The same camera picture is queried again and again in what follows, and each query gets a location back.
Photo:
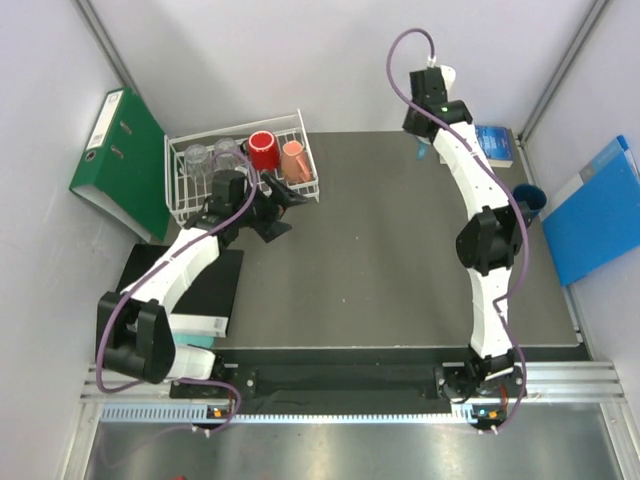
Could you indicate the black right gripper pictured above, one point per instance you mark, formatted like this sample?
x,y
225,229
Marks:
x,y
410,126

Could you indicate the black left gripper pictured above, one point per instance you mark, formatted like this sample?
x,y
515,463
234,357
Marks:
x,y
270,228

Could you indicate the dark blue ceramic mug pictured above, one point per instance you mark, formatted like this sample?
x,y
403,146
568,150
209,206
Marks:
x,y
533,196

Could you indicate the light blue ceramic mug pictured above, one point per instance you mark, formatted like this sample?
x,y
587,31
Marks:
x,y
422,148

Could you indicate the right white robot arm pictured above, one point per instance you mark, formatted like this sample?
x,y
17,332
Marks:
x,y
489,242

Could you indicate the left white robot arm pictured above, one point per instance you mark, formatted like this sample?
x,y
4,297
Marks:
x,y
134,333

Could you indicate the pink ceramic mug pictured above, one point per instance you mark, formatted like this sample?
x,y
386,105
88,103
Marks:
x,y
294,163

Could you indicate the red ceramic mug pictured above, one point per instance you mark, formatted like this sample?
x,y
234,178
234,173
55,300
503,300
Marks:
x,y
263,150

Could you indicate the clear drinking glass right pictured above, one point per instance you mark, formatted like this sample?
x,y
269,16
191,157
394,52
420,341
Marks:
x,y
227,155

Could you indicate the clear drinking glass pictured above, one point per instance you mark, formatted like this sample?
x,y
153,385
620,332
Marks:
x,y
227,155
198,163

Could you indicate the blue cover paperback book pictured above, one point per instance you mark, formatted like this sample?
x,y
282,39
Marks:
x,y
495,143

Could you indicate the clear drinking glass left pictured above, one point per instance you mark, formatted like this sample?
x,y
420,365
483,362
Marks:
x,y
198,163

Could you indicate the black book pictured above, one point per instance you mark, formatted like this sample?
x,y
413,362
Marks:
x,y
206,307

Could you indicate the teal notebook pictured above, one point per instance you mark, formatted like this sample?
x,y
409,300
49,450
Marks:
x,y
200,341

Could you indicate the green lever arch binder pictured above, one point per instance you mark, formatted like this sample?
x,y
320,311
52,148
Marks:
x,y
121,171

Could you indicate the blue folder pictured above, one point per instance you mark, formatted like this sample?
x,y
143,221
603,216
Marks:
x,y
594,218

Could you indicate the white wire dish rack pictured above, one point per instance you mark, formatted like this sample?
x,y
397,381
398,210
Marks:
x,y
184,195

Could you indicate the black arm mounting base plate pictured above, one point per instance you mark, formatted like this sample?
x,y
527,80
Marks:
x,y
337,381

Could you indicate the aluminium frame rail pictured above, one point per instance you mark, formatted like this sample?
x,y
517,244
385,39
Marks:
x,y
547,382

